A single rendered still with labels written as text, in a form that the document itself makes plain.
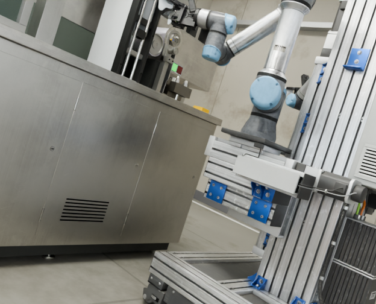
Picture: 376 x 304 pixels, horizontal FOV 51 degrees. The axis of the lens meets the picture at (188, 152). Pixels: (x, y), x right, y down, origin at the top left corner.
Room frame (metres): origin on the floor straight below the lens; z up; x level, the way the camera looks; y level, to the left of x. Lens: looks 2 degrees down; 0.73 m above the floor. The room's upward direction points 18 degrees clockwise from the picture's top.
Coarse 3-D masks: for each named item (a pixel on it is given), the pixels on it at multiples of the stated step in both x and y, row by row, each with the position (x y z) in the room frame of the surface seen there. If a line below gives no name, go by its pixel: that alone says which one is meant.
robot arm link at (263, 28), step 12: (276, 12) 1.66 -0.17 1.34; (252, 24) 1.70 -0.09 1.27; (264, 24) 1.67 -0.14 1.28; (276, 24) 1.67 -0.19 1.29; (240, 36) 1.69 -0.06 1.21; (252, 36) 1.69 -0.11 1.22; (264, 36) 1.70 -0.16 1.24; (228, 48) 1.70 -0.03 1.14; (240, 48) 1.71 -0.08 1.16; (228, 60) 1.76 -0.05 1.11
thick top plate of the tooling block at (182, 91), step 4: (172, 84) 2.42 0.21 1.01; (176, 84) 2.41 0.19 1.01; (180, 84) 2.43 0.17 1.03; (164, 88) 2.45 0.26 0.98; (168, 88) 2.43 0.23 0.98; (172, 88) 2.41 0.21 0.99; (176, 88) 2.41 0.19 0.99; (180, 88) 2.44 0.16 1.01; (184, 88) 2.47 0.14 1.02; (188, 88) 2.50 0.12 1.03; (172, 92) 2.48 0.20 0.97; (176, 92) 2.42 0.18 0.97; (180, 92) 2.45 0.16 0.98; (184, 92) 2.48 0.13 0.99; (188, 92) 2.51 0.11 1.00; (180, 96) 2.54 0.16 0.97; (184, 96) 2.49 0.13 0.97; (188, 96) 2.51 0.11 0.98
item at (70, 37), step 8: (32, 8) 2.01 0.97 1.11; (64, 24) 2.16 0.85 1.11; (72, 24) 2.20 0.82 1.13; (64, 32) 2.18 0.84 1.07; (72, 32) 2.21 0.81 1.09; (80, 32) 2.25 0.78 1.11; (88, 32) 2.29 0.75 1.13; (56, 40) 2.15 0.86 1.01; (64, 40) 2.19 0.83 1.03; (72, 40) 2.22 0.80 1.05; (80, 40) 2.26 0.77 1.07; (88, 40) 2.30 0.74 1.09; (64, 48) 2.20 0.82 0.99; (72, 48) 2.23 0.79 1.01; (80, 48) 2.27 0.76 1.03; (88, 48) 2.31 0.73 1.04; (80, 56) 2.28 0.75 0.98; (88, 56) 2.32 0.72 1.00
